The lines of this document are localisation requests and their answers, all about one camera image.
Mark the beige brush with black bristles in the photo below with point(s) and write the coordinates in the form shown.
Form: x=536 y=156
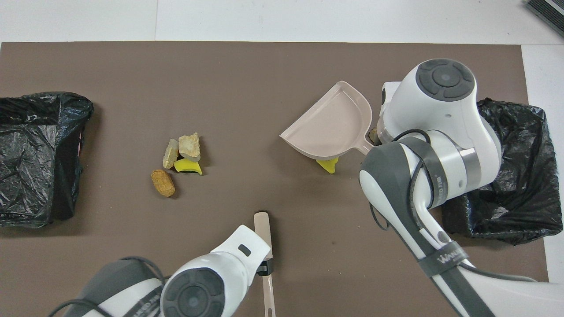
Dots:
x=263 y=224

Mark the irregular yellow sponge chunk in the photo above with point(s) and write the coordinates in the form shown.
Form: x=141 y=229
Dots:
x=328 y=165

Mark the small yellow sponge piece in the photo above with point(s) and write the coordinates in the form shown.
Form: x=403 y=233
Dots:
x=187 y=166

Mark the brown fried croquette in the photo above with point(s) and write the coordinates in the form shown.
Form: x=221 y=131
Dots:
x=163 y=183

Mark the pale bread piece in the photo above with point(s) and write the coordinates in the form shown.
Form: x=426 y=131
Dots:
x=189 y=147

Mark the large striped bread roll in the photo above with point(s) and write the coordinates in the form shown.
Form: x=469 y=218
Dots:
x=170 y=153

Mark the beige plastic dustpan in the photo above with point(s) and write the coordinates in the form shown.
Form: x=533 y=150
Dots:
x=330 y=125

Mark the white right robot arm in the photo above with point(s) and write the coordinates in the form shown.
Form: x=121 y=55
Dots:
x=445 y=114

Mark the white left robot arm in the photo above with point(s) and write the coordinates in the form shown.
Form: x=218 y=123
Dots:
x=207 y=281

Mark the black trash bag bin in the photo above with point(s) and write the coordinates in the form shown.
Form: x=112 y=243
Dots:
x=524 y=176
x=31 y=158

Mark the brown table mat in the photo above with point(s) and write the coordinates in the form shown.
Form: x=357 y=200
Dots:
x=242 y=79

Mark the dark ribbed object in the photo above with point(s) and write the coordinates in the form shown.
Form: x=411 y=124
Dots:
x=551 y=11

